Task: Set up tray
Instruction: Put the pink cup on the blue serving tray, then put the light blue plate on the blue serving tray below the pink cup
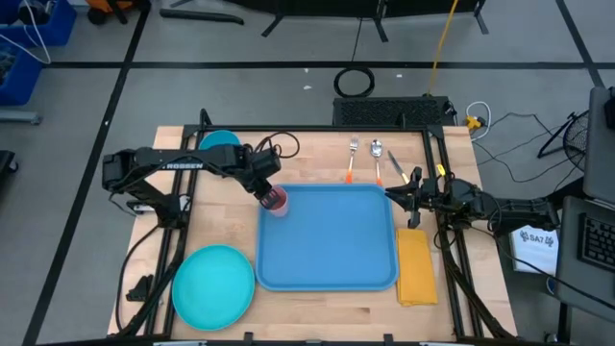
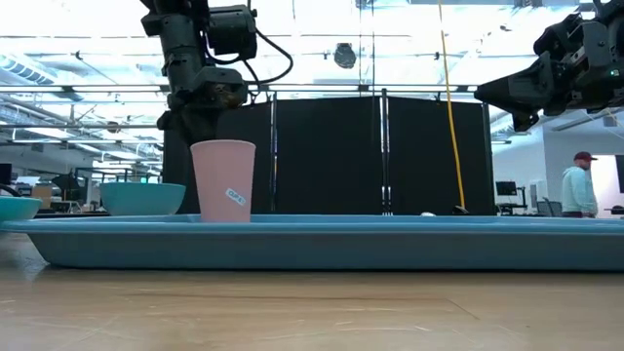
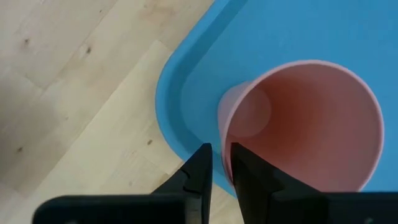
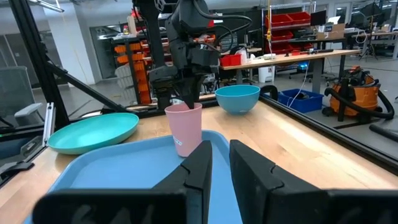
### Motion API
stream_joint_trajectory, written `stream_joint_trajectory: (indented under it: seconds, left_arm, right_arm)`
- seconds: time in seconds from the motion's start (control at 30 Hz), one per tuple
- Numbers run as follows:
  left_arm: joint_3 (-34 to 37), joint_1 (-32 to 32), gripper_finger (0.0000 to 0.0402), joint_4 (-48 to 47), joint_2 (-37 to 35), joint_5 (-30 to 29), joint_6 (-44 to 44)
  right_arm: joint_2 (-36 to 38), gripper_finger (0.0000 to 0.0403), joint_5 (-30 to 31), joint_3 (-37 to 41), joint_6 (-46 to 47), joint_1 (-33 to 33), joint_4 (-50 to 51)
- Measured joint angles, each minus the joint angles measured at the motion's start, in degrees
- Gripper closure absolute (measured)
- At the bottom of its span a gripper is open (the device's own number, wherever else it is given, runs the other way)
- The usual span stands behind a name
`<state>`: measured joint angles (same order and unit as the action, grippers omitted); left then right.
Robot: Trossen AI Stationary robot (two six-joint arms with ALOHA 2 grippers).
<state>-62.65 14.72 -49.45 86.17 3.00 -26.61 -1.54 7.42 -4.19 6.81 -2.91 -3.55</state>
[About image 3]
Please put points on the pink plastic cup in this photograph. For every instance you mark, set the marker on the pink plastic cup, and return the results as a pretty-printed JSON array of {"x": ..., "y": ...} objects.
[{"x": 311, "y": 124}]

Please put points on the blue plastic tray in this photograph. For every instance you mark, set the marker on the blue plastic tray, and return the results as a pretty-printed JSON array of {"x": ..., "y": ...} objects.
[{"x": 280, "y": 31}]

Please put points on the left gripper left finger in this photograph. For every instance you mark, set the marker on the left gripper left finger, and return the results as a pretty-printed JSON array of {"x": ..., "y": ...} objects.
[{"x": 192, "y": 186}]

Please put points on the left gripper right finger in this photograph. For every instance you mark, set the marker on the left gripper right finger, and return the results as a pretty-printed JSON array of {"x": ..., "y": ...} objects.
[{"x": 264, "y": 193}]

